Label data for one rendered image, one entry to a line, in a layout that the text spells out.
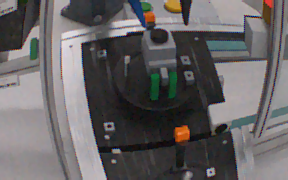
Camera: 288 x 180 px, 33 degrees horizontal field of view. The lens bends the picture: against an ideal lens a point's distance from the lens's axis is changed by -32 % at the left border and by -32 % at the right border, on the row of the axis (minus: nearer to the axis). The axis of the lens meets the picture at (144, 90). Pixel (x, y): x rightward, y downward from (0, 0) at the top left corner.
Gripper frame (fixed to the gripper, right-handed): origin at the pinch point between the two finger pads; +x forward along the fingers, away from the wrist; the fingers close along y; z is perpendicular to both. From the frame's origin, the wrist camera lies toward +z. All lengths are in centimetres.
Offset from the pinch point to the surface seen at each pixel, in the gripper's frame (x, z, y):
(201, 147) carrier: 24.5, -2.1, 4.8
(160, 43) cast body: 7.0, -5.2, -0.3
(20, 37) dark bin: -1.7, 21.8, -25.1
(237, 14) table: 4, -44, 30
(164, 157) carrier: 24.8, -1.7, -1.9
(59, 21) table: 2, -47, -17
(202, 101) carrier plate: 18.1, -9.9, 6.9
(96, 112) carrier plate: 17.7, -10.4, -11.1
